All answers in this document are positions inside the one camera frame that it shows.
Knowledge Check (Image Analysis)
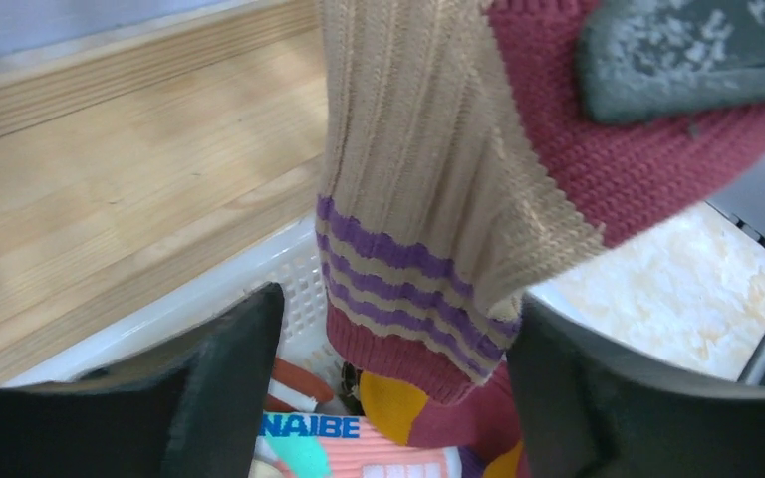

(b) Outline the wooden hanger rack frame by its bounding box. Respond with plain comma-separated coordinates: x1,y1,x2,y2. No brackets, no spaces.
0,1,327,383

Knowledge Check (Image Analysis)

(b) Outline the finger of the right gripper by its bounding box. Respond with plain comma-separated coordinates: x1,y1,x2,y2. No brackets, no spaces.
577,0,765,124

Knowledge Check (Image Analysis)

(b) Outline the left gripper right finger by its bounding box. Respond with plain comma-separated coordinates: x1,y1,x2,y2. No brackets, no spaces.
507,297,765,477

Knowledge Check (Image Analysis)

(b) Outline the pink striped toe sock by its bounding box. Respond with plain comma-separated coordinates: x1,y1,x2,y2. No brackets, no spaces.
316,1,765,404

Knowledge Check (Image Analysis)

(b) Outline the grey sock with red stripes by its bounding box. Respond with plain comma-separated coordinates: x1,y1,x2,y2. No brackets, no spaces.
264,358,336,413

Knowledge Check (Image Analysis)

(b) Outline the white plastic mesh basket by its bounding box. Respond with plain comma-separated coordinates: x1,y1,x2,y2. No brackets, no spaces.
4,214,341,387

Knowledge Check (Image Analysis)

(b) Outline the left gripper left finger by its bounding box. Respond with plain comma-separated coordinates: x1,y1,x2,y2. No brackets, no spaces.
0,283,284,478

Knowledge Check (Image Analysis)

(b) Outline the maroon striped sock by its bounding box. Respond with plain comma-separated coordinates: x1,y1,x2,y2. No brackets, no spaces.
359,363,531,477

